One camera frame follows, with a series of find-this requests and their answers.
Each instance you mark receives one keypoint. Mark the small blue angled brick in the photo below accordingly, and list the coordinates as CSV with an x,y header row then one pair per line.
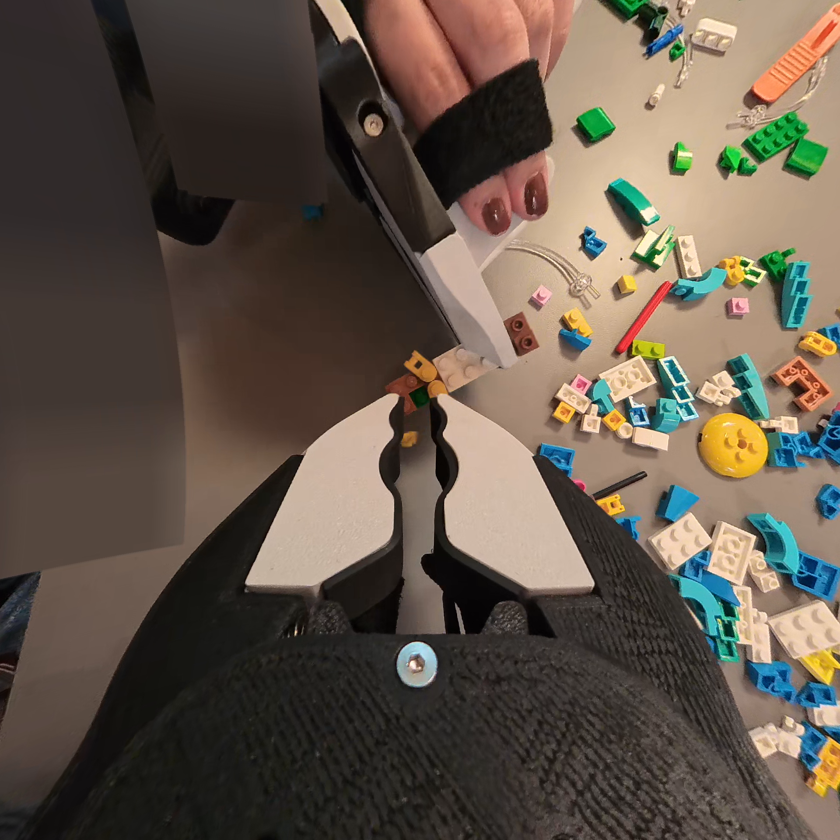
x,y
576,340

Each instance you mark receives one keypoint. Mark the person's leg in jeans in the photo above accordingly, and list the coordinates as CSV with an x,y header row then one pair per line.
x,y
16,623

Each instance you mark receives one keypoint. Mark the red toy rod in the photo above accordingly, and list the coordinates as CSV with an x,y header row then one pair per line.
x,y
643,318

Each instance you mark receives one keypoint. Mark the white six-stud plate brick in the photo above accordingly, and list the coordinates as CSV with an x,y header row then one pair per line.
x,y
459,371

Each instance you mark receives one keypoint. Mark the grey desk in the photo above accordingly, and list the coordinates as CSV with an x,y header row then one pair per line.
x,y
315,295

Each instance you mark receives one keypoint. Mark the orange brick separator tool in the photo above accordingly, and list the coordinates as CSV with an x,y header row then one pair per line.
x,y
794,62

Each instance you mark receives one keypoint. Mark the yellow dome brick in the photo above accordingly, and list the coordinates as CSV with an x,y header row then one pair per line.
x,y
722,453

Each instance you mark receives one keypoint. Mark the black toy rod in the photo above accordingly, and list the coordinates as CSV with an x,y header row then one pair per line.
x,y
623,484

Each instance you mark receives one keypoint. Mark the pile of mixed toy bricks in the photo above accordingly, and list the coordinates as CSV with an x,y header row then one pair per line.
x,y
682,541

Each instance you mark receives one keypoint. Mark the small pink brick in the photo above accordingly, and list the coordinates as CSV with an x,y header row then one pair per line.
x,y
541,296

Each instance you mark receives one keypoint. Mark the person's left hand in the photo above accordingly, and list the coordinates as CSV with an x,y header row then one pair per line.
x,y
472,46

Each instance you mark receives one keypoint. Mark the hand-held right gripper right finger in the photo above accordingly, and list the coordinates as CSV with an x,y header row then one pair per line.
x,y
512,518

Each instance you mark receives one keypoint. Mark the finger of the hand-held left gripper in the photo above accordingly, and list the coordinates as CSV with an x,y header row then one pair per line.
x,y
469,295

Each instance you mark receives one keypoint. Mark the black curved object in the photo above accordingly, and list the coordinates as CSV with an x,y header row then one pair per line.
x,y
197,220

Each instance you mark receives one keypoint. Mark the small brown yellow brick assembly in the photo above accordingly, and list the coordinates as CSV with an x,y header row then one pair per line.
x,y
420,375

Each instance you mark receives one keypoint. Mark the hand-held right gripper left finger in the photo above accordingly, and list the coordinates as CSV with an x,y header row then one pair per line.
x,y
334,505

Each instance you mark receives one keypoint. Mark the green eight-stud brick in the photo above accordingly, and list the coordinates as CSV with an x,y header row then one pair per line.
x,y
774,136

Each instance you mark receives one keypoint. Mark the clear curved plastic tube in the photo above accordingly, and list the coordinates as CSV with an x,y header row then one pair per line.
x,y
544,253

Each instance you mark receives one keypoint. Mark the brown two-stud plate brick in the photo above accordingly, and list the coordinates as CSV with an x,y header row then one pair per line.
x,y
522,334

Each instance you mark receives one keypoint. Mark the salmon corner brick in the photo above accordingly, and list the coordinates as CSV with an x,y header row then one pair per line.
x,y
791,374

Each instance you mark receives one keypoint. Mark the small yellow brick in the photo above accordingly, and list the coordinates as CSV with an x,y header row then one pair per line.
x,y
409,438
576,320

